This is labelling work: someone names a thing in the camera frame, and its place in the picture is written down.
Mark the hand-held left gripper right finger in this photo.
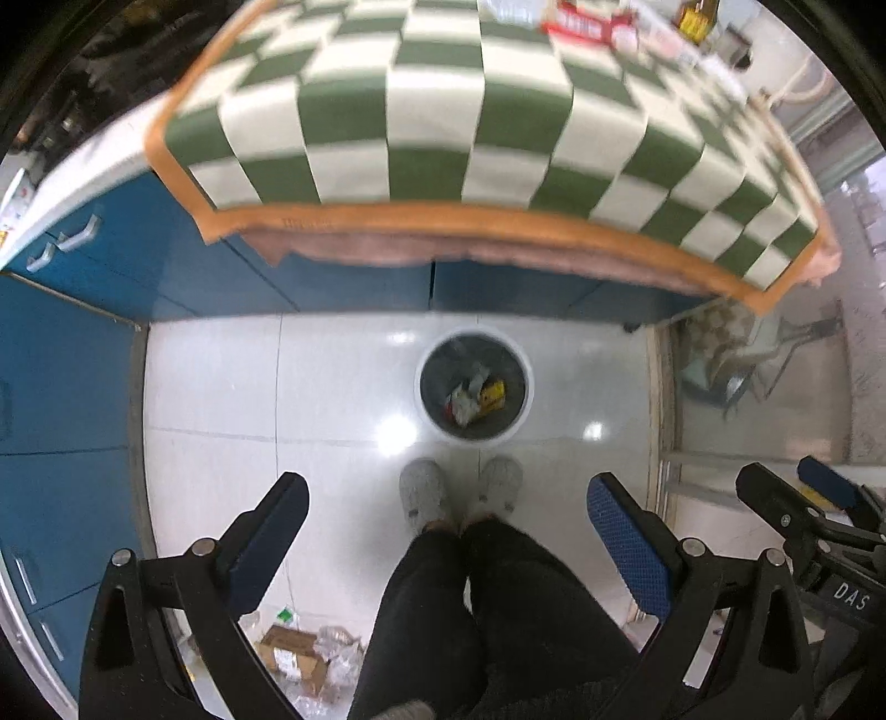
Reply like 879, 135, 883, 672
585, 472, 816, 720

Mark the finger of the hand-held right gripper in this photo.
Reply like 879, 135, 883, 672
734, 461, 832, 555
796, 455, 886, 536

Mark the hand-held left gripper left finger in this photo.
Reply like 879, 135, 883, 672
78, 471, 311, 720

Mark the grey trash bin white rim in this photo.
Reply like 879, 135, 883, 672
414, 331, 535, 444

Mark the flattened cardboard box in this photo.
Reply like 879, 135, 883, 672
254, 623, 331, 697

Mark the person's right leg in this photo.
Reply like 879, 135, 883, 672
458, 518, 638, 720

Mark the person's leg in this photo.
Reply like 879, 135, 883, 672
346, 521, 480, 720
458, 518, 638, 720

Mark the clear crumpled plastic wrapper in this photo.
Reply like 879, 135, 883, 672
315, 624, 365, 693

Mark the person's right grey shoe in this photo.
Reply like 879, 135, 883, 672
477, 455, 525, 517

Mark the person's grey shoe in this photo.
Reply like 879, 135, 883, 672
477, 455, 525, 517
399, 457, 450, 537

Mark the person's left leg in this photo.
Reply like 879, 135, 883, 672
346, 521, 480, 720

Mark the person's left grey shoe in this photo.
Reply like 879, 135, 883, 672
399, 457, 450, 537

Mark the white crumpled wrapper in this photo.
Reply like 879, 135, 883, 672
446, 374, 490, 425

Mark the blue cabinet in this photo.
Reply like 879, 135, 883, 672
0, 166, 700, 716

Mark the white pipe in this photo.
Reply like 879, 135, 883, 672
760, 58, 833, 106

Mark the white countertop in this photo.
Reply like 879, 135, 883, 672
0, 90, 177, 272

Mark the green cream checkered cloth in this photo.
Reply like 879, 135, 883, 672
143, 0, 843, 317

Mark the white packet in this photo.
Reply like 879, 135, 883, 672
616, 14, 702, 61

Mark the yellow label bottle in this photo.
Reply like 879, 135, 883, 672
674, 0, 722, 40

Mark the red snack packet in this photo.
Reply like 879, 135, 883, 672
540, 0, 625, 47

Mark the metal door frame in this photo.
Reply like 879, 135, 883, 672
649, 324, 685, 531

